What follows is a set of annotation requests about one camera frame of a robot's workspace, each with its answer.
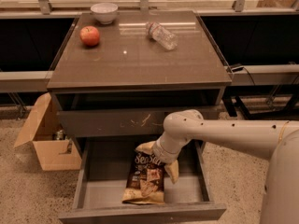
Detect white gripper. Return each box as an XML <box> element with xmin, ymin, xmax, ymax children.
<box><xmin>135</xmin><ymin>137</ymin><xmax>179</xmax><ymax>184</ymax></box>

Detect brown sea salt chip bag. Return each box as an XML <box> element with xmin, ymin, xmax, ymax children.
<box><xmin>122</xmin><ymin>151</ymin><xmax>165</xmax><ymax>204</ymax></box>

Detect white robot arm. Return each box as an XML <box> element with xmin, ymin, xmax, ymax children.
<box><xmin>136</xmin><ymin>109</ymin><xmax>299</xmax><ymax>224</ymax></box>

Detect closed grey top drawer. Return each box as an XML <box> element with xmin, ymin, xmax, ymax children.
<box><xmin>56</xmin><ymin>105</ymin><xmax>221</xmax><ymax>138</ymax></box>

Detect open grey middle drawer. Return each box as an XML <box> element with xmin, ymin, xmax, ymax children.
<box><xmin>59</xmin><ymin>135</ymin><xmax>226</xmax><ymax>224</ymax></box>

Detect grey drawer cabinet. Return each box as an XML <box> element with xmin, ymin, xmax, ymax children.
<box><xmin>47</xmin><ymin>10</ymin><xmax>233</xmax><ymax>156</ymax></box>

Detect black wheeled stand leg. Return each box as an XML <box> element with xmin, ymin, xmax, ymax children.
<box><xmin>222</xmin><ymin>95</ymin><xmax>258</xmax><ymax>120</ymax></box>

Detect open cardboard box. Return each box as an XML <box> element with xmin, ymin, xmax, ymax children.
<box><xmin>14</xmin><ymin>93</ymin><xmax>81</xmax><ymax>171</ymax></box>

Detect clear plastic water bottle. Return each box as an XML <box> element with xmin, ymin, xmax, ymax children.
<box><xmin>146</xmin><ymin>21</ymin><xmax>178</xmax><ymax>50</ymax></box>

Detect red apple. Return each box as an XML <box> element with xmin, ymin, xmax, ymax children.
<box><xmin>79</xmin><ymin>26</ymin><xmax>100</xmax><ymax>47</ymax></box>

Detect white ceramic bowl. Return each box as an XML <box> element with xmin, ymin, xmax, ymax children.
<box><xmin>91</xmin><ymin>3</ymin><xmax>118</xmax><ymax>24</ymax></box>

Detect black cable with plug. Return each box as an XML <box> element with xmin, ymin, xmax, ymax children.
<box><xmin>225</xmin><ymin>63</ymin><xmax>256</xmax><ymax>87</ymax></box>

